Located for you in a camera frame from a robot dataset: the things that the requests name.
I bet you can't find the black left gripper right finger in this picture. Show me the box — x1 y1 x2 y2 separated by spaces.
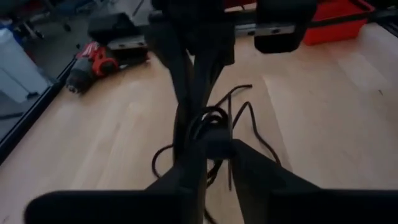
231 139 321 224

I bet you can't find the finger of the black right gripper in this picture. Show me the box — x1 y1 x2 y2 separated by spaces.
146 30 194 162
190 37 236 125

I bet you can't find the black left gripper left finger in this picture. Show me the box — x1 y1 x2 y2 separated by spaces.
145 136 208 224

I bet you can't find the thin black cord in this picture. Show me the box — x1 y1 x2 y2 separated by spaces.
151 83 282 224

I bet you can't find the red storage bin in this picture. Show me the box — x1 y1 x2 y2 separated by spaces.
223 0 259 10

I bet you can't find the red tray black insert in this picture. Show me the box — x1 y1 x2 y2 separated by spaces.
302 0 376 47

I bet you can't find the office chair base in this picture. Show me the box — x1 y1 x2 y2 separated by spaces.
9 0 74 41

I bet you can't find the white floor unit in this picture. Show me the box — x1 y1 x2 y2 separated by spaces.
0 27 50 104

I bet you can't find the red black cordless drill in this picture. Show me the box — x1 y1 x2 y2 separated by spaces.
64 41 121 95

